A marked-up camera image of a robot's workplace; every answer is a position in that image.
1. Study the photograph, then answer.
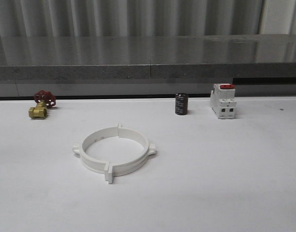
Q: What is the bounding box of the grey corrugated metal panel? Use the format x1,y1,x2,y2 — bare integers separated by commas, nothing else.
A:
0,0,296,37

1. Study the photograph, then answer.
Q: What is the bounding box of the white half pipe clamp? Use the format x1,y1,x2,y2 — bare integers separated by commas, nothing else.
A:
73,123,121,184
107,125,156,184

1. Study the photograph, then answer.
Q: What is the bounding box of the brass valve red handwheel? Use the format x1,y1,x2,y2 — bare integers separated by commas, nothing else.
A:
29,90,56,118

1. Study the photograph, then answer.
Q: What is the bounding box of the grey stone ledge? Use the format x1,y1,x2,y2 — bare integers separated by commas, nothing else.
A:
0,35,296,83

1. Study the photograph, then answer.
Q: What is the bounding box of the black cylindrical capacitor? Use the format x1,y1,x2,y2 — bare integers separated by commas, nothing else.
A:
175,93,189,116

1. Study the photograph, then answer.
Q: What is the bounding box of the white circuit breaker red switch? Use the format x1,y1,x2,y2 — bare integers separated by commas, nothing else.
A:
210,83,237,119

